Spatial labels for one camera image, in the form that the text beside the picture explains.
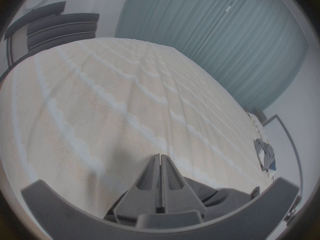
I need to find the blue-green curtain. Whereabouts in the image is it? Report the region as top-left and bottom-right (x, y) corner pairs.
(195, 0), (308, 111)
(115, 0), (247, 57)

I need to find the grey bedside table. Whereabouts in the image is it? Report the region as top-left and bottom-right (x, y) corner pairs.
(244, 107), (268, 121)

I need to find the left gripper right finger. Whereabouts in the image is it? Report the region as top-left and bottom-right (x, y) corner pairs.
(161, 154), (208, 219)

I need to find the black T-shirt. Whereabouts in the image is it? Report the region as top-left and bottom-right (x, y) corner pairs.
(104, 176), (253, 222)

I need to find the black chest of drawers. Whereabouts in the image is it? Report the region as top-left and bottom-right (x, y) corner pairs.
(26, 13), (100, 56)

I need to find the pile of clothes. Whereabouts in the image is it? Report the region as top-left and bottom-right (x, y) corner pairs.
(254, 138), (277, 172)

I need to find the black dressing table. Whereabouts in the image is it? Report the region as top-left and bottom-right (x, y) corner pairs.
(4, 1), (67, 67)

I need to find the bed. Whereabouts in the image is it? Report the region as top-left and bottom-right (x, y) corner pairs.
(0, 37), (303, 219)

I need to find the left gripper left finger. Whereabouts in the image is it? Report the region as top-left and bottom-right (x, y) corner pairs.
(113, 153), (161, 219)

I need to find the white printed pillow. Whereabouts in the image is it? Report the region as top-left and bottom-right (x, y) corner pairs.
(246, 111), (269, 144)

